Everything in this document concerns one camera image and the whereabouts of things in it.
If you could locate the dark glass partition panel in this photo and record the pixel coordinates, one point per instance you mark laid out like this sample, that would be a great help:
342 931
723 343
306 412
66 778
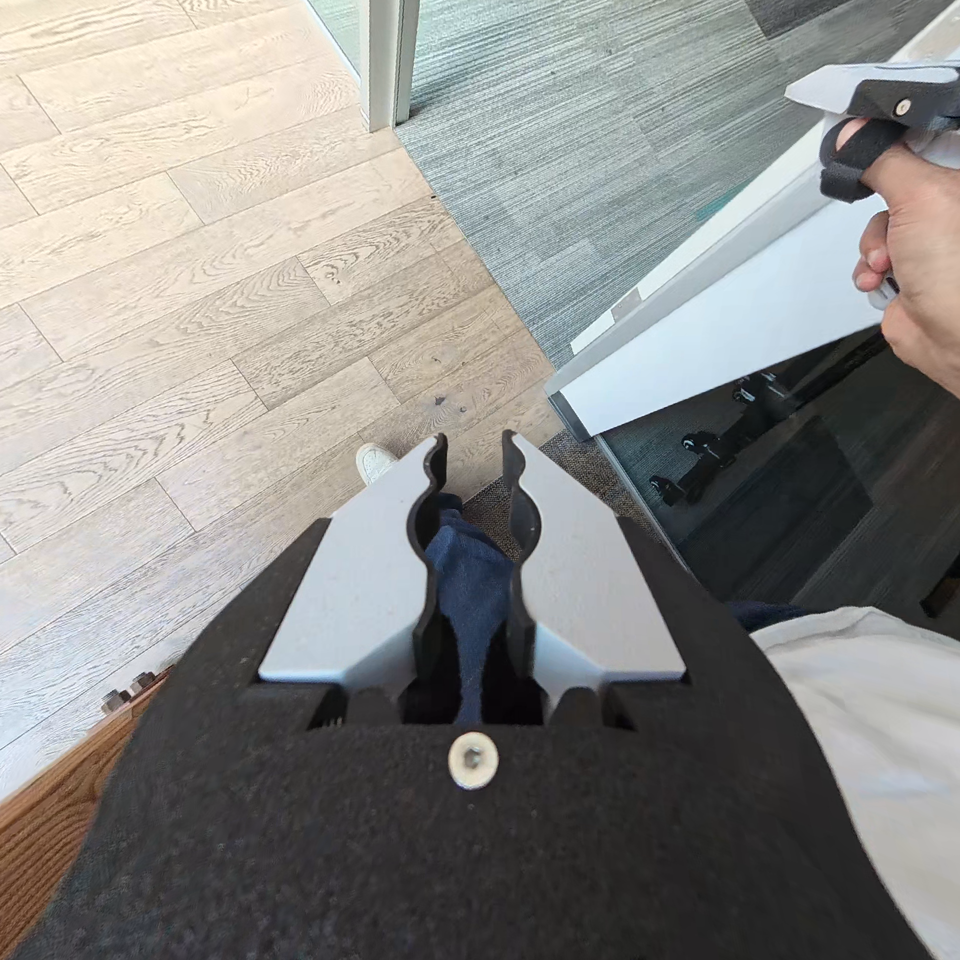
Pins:
810 510

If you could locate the person's white shoe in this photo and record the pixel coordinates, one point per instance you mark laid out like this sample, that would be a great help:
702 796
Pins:
375 463

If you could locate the person's blue jeans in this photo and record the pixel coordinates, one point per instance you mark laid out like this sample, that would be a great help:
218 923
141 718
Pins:
469 592

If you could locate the wooden table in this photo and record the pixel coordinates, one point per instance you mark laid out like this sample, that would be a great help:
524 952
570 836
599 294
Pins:
45 825

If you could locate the grey door frame post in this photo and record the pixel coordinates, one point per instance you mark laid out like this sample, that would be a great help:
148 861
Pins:
386 60

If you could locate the metal table bolts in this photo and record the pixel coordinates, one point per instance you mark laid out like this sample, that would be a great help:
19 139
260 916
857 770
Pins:
127 694

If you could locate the person's right hand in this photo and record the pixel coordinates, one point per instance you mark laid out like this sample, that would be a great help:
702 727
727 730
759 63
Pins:
926 247

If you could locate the person's white shirt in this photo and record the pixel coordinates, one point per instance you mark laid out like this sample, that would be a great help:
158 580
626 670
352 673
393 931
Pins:
870 750

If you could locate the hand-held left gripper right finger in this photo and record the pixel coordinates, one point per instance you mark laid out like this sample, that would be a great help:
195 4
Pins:
592 592

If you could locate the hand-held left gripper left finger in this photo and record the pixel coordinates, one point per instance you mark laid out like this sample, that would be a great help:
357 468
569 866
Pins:
352 592

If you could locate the black office chair base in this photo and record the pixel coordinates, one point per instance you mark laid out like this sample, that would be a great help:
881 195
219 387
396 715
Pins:
712 442

